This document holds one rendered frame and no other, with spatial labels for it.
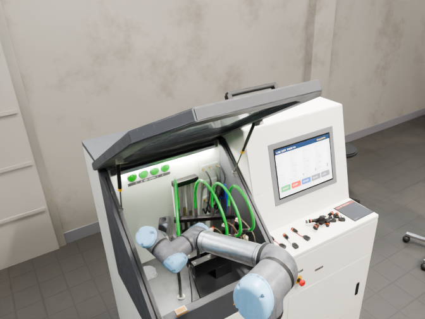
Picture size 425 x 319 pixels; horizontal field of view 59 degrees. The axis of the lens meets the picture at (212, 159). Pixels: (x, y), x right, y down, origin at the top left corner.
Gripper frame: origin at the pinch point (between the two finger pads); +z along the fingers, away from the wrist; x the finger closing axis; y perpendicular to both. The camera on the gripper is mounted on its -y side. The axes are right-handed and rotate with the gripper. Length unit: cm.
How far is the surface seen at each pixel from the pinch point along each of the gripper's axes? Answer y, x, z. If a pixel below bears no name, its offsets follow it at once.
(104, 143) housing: -57, -38, 5
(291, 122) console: -60, 58, 34
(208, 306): 27.0, 5.4, 20.0
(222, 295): 23.3, 11.7, 22.6
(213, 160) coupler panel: -48, 12, 35
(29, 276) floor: -12, -180, 130
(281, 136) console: -53, 51, 33
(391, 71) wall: -252, 210, 352
